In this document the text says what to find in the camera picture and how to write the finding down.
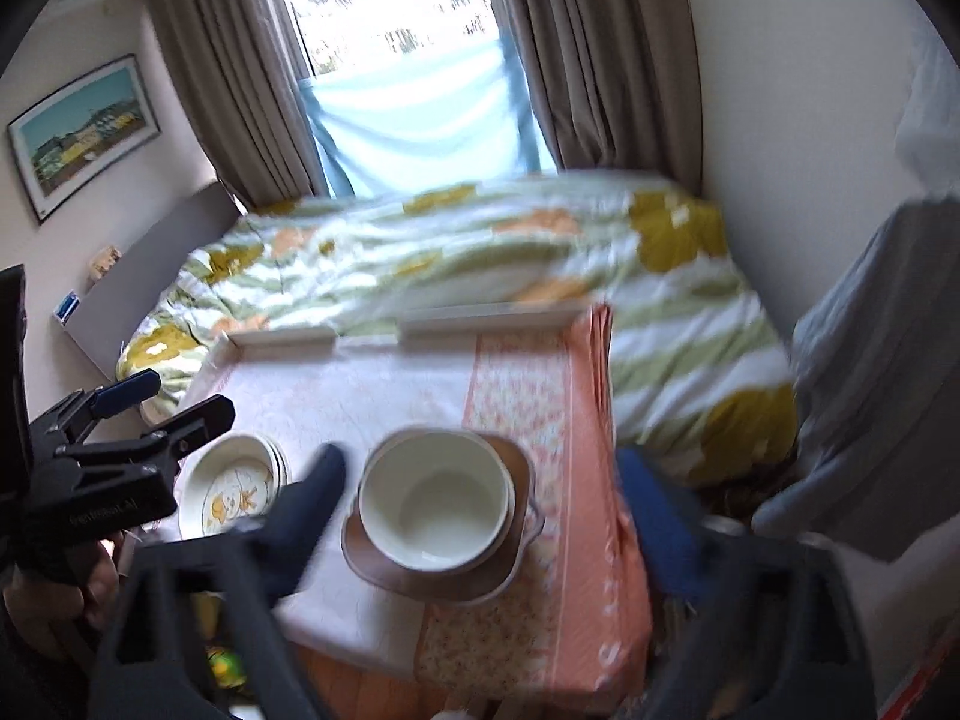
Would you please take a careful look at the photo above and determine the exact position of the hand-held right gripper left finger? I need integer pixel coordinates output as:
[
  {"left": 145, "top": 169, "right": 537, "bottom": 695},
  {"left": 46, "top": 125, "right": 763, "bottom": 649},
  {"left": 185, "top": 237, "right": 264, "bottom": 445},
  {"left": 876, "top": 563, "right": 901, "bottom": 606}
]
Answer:
[{"left": 94, "top": 444, "right": 350, "bottom": 720}]

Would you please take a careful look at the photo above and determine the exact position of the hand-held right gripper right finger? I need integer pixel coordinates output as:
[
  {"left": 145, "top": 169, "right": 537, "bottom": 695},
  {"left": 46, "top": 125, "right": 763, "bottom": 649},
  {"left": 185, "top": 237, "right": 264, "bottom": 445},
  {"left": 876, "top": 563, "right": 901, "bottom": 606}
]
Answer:
[{"left": 619, "top": 446, "right": 878, "bottom": 720}]

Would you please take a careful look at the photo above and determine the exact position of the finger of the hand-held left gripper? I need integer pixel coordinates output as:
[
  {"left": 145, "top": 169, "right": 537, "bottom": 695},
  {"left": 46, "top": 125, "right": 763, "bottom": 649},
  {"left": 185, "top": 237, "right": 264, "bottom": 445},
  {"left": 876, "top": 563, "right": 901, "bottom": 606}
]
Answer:
[
  {"left": 30, "top": 369, "right": 162, "bottom": 458},
  {"left": 67, "top": 394, "right": 237, "bottom": 500}
]

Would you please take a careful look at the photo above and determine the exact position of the small white plate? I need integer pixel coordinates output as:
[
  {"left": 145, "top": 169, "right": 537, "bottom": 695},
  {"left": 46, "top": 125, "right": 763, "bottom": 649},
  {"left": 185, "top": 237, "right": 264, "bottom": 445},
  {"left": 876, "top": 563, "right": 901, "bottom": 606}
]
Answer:
[{"left": 259, "top": 439, "right": 292, "bottom": 500}]

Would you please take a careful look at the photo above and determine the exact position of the small duck print plate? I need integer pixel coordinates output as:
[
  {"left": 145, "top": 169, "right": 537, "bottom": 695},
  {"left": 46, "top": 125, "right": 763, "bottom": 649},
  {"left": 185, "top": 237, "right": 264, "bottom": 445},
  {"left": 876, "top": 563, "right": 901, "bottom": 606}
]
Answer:
[{"left": 178, "top": 435, "right": 282, "bottom": 539}]

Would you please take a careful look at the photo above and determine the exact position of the plain cream bowl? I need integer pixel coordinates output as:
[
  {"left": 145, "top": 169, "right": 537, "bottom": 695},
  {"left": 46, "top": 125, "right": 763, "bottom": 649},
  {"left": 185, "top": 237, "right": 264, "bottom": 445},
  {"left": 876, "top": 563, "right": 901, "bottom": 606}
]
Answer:
[{"left": 358, "top": 427, "right": 517, "bottom": 572}]

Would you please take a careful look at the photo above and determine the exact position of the pink heart-shaped bowl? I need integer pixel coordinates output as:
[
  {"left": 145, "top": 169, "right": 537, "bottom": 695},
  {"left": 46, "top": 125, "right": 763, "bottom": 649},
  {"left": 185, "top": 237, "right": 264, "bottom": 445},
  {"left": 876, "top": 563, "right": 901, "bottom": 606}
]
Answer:
[{"left": 341, "top": 431, "right": 537, "bottom": 605}]

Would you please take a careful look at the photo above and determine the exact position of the person's left hand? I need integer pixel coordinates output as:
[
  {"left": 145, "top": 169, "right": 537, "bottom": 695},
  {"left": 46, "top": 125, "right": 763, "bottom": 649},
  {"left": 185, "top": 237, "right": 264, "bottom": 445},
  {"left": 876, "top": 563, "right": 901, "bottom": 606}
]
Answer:
[{"left": 0, "top": 525, "right": 125, "bottom": 657}]

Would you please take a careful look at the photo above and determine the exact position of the grey headboard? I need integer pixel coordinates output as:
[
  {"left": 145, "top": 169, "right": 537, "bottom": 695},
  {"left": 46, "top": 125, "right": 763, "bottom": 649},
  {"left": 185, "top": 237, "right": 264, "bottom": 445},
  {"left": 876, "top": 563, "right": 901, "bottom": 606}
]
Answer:
[{"left": 52, "top": 180, "right": 241, "bottom": 383}]

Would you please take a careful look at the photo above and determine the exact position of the yellow green ball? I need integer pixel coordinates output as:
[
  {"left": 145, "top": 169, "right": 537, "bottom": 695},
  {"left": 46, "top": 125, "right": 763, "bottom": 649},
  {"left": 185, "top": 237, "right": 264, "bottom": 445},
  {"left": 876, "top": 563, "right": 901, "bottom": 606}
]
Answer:
[{"left": 206, "top": 645, "right": 245, "bottom": 687}]

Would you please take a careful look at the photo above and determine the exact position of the orange patterned tablecloth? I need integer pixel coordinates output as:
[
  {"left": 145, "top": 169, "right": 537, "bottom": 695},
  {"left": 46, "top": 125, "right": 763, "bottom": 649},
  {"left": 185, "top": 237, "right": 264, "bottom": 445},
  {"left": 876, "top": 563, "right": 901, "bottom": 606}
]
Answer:
[{"left": 176, "top": 307, "right": 653, "bottom": 695}]

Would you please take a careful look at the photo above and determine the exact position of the white raised-edge table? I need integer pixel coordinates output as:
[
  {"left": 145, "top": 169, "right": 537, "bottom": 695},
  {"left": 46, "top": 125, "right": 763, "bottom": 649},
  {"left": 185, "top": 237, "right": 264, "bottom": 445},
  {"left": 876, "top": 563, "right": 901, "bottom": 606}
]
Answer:
[{"left": 214, "top": 300, "right": 610, "bottom": 361}]

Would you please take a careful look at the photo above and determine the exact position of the grey cloth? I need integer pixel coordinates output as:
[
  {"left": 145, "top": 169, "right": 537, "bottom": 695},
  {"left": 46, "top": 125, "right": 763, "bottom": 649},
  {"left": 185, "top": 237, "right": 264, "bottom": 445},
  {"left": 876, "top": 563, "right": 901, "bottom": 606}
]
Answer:
[{"left": 750, "top": 195, "right": 960, "bottom": 563}]

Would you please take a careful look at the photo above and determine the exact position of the floral blanket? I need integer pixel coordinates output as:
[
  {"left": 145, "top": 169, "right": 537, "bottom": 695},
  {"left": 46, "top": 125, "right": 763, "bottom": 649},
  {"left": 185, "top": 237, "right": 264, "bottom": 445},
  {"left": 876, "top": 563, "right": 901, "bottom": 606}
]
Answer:
[{"left": 116, "top": 176, "right": 800, "bottom": 488}]

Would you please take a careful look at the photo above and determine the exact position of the brown curtain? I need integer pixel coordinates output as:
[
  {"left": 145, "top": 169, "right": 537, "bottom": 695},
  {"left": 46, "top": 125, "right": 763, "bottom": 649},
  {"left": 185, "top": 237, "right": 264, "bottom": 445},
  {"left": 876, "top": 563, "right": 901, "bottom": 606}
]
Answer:
[
  {"left": 495, "top": 0, "right": 702, "bottom": 188},
  {"left": 142, "top": 0, "right": 323, "bottom": 211}
]

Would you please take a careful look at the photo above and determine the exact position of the light blue cloth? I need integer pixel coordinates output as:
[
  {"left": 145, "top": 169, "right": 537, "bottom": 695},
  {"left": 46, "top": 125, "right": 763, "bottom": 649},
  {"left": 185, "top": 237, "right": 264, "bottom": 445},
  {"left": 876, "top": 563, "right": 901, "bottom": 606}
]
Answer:
[{"left": 296, "top": 37, "right": 560, "bottom": 200}]

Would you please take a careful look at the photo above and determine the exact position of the white cloth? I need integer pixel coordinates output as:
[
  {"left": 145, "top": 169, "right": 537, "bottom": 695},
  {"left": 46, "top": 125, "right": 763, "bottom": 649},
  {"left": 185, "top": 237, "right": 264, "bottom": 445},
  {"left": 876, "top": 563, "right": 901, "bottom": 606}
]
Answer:
[{"left": 892, "top": 15, "right": 960, "bottom": 203}]

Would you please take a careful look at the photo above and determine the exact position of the framed wall picture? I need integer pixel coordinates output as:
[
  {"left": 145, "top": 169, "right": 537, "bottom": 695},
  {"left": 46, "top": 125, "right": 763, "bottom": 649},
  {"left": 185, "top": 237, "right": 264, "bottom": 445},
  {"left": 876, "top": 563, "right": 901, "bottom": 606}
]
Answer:
[{"left": 6, "top": 54, "right": 161, "bottom": 224}]

